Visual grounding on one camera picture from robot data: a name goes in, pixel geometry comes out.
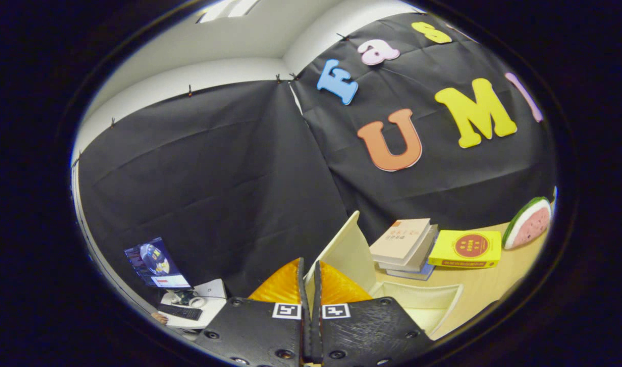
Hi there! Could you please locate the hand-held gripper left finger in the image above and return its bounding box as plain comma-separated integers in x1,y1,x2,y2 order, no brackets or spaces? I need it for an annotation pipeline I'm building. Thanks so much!
194,257,311,367

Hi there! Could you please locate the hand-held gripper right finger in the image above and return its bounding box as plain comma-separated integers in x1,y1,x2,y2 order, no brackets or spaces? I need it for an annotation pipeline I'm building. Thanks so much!
312,261,434,367

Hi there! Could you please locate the beige fabric storage box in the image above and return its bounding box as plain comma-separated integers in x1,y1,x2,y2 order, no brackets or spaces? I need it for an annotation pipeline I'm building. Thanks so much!
305,211,464,341

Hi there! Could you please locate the white desk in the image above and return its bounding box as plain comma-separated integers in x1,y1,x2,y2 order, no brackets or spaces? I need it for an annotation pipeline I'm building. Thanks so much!
159,279,228,330

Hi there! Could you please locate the blue book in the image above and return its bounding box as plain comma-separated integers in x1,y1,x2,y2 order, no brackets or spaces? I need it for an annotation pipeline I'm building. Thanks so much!
386,263,437,281

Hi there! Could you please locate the black keyboard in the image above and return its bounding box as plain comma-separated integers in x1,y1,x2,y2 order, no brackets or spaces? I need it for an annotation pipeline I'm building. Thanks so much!
158,304,203,321

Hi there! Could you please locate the grey-edged book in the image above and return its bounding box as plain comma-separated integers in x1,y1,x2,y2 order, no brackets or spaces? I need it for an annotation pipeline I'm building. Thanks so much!
378,224,439,272

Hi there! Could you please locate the computer monitor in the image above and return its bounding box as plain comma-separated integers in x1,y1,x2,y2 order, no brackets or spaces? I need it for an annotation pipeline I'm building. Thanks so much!
124,237,192,290

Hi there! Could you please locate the yellow book with red circle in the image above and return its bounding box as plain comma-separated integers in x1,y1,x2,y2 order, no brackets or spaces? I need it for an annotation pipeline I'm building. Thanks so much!
428,229,503,269

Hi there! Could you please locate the watermelon slice plush toy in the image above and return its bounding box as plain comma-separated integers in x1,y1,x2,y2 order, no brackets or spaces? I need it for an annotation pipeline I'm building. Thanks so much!
502,197,552,250

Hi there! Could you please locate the long ceiling light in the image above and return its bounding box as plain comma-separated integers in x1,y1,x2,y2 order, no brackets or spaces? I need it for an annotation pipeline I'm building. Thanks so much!
198,0,260,24

